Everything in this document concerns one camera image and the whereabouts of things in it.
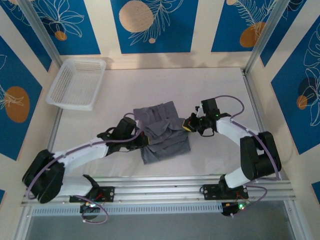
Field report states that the white table cover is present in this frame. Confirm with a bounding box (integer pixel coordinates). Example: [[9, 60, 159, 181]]
[[46, 66, 276, 180]]

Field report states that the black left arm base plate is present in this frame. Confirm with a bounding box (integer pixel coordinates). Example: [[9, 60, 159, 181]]
[[69, 186, 116, 204]]

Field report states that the white plastic mesh basket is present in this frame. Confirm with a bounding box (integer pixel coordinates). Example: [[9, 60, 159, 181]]
[[45, 58, 107, 112]]

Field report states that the grey t-shirt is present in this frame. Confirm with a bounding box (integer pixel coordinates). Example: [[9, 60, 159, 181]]
[[132, 100, 192, 165]]

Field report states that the aluminium side rail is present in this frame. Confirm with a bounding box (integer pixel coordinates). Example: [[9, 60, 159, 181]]
[[36, 109, 63, 186], [241, 68, 278, 171]]

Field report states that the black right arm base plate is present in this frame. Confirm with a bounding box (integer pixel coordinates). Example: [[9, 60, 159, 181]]
[[199, 183, 226, 201]]

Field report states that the aluminium frame leg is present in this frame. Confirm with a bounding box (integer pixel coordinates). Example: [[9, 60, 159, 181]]
[[13, 206, 33, 240], [284, 199, 311, 240]]

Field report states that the grey slotted cable duct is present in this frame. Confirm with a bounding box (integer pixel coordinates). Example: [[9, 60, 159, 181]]
[[31, 202, 223, 217]]

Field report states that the aluminium mounting rail frame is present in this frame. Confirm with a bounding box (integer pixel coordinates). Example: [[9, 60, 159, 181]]
[[21, 174, 297, 207]]

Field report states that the aluminium corner post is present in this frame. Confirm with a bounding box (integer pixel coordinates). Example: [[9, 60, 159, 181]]
[[18, 0, 63, 68], [243, 0, 287, 76]]

